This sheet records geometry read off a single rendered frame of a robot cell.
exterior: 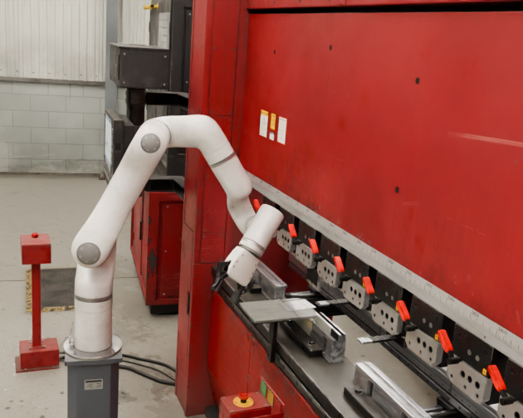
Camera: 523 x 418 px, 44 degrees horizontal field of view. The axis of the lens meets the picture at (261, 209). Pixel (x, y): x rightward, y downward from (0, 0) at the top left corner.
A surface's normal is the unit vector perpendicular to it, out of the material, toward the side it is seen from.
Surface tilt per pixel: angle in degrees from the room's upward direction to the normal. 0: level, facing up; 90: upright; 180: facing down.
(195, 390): 90
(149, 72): 90
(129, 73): 90
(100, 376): 90
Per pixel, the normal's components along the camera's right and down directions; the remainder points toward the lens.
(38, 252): 0.37, 0.26
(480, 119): -0.93, 0.03
